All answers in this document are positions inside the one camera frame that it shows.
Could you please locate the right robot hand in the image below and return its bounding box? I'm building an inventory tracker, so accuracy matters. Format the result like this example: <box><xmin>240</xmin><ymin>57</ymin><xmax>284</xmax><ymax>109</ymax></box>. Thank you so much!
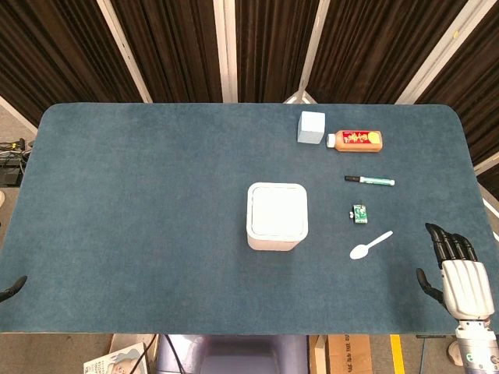
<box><xmin>415</xmin><ymin>222</ymin><xmax>495</xmax><ymax>322</ymax></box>

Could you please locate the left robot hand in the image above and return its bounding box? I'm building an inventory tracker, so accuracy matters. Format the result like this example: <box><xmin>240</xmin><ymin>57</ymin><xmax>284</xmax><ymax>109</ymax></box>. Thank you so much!
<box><xmin>0</xmin><ymin>275</ymin><xmax>28</xmax><ymax>303</ymax></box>

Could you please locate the purple robot base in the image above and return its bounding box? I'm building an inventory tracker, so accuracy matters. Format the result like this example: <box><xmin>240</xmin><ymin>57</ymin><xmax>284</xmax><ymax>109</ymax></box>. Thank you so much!
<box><xmin>156</xmin><ymin>333</ymin><xmax>310</xmax><ymax>374</ymax></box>

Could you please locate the white square container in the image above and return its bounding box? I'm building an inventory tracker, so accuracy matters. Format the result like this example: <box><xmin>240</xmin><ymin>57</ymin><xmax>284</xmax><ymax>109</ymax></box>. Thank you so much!
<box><xmin>246</xmin><ymin>182</ymin><xmax>310</xmax><ymax>252</ymax></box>

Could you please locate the white plastic spoon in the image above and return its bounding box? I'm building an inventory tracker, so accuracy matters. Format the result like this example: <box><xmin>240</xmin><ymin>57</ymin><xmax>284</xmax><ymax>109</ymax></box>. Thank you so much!
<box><xmin>349</xmin><ymin>231</ymin><xmax>395</xmax><ymax>260</ymax></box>

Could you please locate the printed paper box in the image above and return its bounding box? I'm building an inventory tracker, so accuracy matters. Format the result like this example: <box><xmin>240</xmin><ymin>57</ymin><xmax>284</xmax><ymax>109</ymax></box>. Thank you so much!
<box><xmin>83</xmin><ymin>342</ymin><xmax>149</xmax><ymax>374</ymax></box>

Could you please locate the cardboard box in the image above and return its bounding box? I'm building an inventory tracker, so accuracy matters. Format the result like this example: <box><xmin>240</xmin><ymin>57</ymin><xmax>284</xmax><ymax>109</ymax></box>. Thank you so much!
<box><xmin>309</xmin><ymin>333</ymin><xmax>373</xmax><ymax>374</ymax></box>

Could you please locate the black and white marker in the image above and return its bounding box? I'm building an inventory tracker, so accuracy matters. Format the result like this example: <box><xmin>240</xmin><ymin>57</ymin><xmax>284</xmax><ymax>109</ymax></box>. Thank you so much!
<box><xmin>344</xmin><ymin>175</ymin><xmax>396</xmax><ymax>187</ymax></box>

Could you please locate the blue table mat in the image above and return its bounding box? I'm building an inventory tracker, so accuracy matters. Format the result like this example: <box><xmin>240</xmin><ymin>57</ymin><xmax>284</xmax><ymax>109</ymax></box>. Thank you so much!
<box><xmin>0</xmin><ymin>102</ymin><xmax>499</xmax><ymax>335</ymax></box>

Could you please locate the orange drink bottle red label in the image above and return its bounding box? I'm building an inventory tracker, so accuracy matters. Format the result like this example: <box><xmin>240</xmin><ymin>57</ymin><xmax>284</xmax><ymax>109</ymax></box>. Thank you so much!
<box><xmin>325</xmin><ymin>129</ymin><xmax>384</xmax><ymax>153</ymax></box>

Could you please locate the light blue cube box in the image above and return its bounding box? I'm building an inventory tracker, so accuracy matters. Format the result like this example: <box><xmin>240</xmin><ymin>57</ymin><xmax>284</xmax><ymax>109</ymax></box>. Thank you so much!
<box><xmin>296</xmin><ymin>111</ymin><xmax>327</xmax><ymax>145</ymax></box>

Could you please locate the white metal stand foot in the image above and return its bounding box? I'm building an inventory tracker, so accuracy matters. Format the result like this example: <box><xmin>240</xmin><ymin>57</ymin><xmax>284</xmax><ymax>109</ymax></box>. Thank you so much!
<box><xmin>283</xmin><ymin>88</ymin><xmax>317</xmax><ymax>104</ymax></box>

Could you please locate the black electronics with cables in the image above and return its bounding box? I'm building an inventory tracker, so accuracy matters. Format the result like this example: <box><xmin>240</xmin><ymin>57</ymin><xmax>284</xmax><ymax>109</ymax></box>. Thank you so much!
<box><xmin>0</xmin><ymin>138</ymin><xmax>34</xmax><ymax>186</ymax></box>

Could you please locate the black cable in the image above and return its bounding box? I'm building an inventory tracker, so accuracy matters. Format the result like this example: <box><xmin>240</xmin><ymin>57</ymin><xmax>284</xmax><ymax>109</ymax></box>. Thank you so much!
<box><xmin>165</xmin><ymin>333</ymin><xmax>186</xmax><ymax>374</ymax></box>

